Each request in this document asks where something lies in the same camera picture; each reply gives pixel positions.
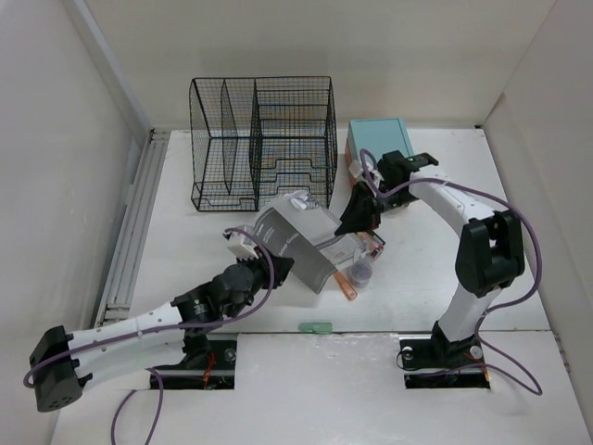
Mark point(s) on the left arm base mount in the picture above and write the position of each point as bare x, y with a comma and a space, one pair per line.
213, 370

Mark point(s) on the clear jar of coloured pins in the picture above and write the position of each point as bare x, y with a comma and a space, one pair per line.
360, 274

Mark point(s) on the black wire mesh organizer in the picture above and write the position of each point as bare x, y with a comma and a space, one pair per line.
258, 138

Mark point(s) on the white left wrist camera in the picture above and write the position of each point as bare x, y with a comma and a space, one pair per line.
241, 246

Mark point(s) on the blue and orange drawer box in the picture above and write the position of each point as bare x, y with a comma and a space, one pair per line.
379, 136

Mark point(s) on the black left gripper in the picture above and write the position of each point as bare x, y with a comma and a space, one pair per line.
262, 265

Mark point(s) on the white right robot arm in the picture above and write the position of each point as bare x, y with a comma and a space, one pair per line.
490, 253

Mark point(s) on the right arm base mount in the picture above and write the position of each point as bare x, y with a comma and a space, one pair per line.
427, 364

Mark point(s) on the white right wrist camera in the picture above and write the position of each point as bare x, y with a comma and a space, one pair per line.
356, 172

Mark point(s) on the aluminium rail frame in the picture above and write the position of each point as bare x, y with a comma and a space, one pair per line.
115, 300

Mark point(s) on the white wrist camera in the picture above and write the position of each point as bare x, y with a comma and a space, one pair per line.
356, 172
241, 246

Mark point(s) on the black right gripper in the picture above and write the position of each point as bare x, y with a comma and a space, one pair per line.
362, 214

